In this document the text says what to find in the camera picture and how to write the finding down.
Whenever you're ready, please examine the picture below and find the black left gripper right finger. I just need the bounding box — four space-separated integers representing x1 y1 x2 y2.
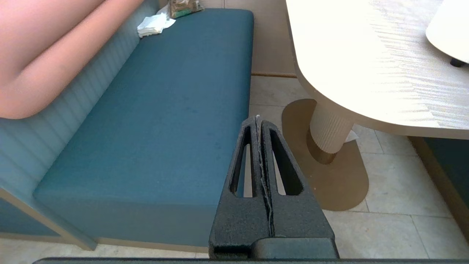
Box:
258 119 339 259

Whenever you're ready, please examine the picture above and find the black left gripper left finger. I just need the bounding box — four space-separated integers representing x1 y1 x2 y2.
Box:
209 117 272 258

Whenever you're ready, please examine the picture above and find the teal upholstered bench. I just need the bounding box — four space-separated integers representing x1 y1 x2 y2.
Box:
409 136 469 242
0 0 254 253

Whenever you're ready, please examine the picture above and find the crumpled white tissue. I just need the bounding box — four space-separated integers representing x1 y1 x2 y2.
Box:
137 13 176 38

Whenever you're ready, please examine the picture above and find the clear snack bag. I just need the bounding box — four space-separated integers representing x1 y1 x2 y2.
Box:
168 0 205 19

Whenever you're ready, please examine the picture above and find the clear water dispenser white base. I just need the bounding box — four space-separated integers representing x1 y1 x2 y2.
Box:
425 0 469 67

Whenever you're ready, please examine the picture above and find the pink bolster cushion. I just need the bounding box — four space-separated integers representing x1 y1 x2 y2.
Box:
0 0 143 120

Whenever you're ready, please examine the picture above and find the table pedestal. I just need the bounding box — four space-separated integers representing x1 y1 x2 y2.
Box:
281 98 369 212

